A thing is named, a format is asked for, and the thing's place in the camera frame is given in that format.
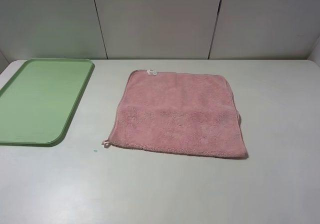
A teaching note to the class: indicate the pink fluffy towel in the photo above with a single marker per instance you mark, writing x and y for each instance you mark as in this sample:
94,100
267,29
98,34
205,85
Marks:
178,113

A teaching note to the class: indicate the green plastic tray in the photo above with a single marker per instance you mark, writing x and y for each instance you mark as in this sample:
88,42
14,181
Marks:
39,101

